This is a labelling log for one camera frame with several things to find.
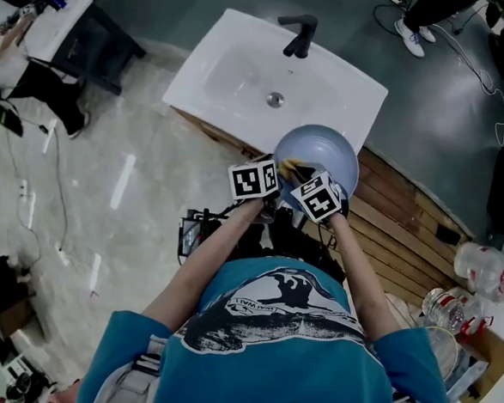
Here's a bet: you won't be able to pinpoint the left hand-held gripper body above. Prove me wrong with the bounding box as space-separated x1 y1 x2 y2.
226 150 282 205

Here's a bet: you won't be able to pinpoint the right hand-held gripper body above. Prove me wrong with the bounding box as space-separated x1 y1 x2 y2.
288 168 352 226

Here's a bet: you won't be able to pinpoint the yellow sponge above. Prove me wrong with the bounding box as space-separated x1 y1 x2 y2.
276 156 302 181

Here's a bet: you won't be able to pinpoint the big pale blue plate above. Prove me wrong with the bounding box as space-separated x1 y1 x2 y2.
269 121 364 217

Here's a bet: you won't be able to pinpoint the person's left forearm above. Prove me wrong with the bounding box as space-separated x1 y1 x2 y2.
139 190 265 339

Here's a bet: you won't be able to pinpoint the person's right forearm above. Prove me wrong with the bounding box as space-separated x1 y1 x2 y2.
319 211 410 344

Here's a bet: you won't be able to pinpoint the person's black trousers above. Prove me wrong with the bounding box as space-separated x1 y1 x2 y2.
228 203 351 285

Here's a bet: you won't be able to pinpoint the wooden vanity cabinet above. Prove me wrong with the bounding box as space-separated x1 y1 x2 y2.
168 107 276 162

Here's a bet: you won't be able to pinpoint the black floor device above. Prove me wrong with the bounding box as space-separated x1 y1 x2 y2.
176 207 231 269

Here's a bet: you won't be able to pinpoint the wooden plank platform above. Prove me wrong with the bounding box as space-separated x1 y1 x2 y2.
296 137 483 310

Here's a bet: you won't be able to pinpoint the white sink basin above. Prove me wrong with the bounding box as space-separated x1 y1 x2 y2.
159 3 394 162

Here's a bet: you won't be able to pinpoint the black sink faucet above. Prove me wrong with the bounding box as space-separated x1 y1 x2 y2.
274 12 320 60

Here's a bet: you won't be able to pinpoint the clear plastic water bottle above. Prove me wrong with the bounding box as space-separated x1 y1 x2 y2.
450 240 504 303
418 286 496 343

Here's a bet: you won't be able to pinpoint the person's teal printed shirt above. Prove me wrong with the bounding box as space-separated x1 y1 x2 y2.
76 243 459 403

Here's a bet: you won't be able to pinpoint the yellow rimmed racket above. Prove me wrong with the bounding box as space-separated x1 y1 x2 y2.
419 324 462 384

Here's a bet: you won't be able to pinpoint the black bag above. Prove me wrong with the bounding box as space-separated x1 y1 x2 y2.
0 56 94 141

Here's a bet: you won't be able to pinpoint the brown cardboard box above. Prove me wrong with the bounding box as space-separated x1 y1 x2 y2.
452 327 504 403

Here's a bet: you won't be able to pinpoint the grey floor cable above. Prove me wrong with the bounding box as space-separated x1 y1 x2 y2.
28 123 76 252

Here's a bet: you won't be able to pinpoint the white floor cable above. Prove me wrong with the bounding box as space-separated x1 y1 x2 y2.
423 23 504 149

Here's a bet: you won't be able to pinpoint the black frame white top table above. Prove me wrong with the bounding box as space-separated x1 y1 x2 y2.
21 0 151 98

